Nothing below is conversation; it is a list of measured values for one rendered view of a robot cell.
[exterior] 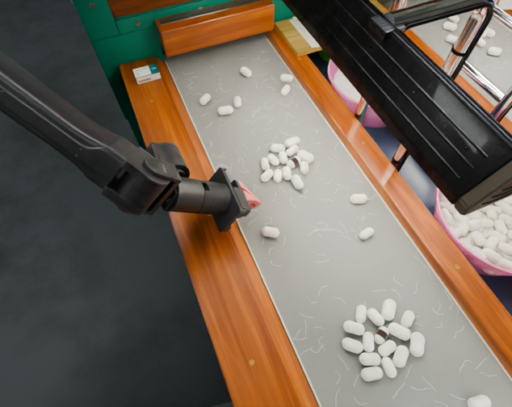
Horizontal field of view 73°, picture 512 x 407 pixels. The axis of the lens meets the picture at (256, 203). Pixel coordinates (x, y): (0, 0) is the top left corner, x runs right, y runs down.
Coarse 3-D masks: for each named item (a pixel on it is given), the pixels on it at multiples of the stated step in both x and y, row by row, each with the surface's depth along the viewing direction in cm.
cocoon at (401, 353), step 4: (400, 348) 56; (404, 348) 55; (396, 352) 56; (400, 352) 55; (404, 352) 55; (408, 352) 55; (396, 356) 55; (400, 356) 55; (404, 356) 55; (392, 360) 55; (396, 360) 55; (400, 360) 54; (404, 360) 54; (396, 364) 55; (400, 364) 54; (404, 364) 54
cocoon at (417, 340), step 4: (416, 332) 57; (412, 336) 57; (416, 336) 56; (420, 336) 56; (412, 340) 56; (416, 340) 56; (420, 340) 56; (424, 340) 56; (412, 344) 56; (416, 344) 56; (420, 344) 56; (412, 348) 56; (416, 348) 55; (420, 348) 55; (412, 352) 56; (416, 352) 55; (420, 352) 55; (416, 356) 56
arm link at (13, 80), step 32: (0, 64) 42; (0, 96) 42; (32, 96) 42; (32, 128) 44; (64, 128) 44; (96, 128) 46; (96, 160) 45; (128, 160) 46; (128, 192) 47; (160, 192) 49
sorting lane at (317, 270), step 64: (192, 64) 94; (256, 64) 94; (256, 128) 82; (320, 128) 82; (256, 192) 73; (320, 192) 73; (256, 256) 65; (320, 256) 65; (384, 256) 65; (320, 320) 59; (384, 320) 59; (448, 320) 59; (320, 384) 54; (384, 384) 54; (448, 384) 54
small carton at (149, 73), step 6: (150, 66) 87; (156, 66) 87; (138, 72) 86; (144, 72) 86; (150, 72) 86; (156, 72) 86; (138, 78) 85; (144, 78) 86; (150, 78) 86; (156, 78) 87
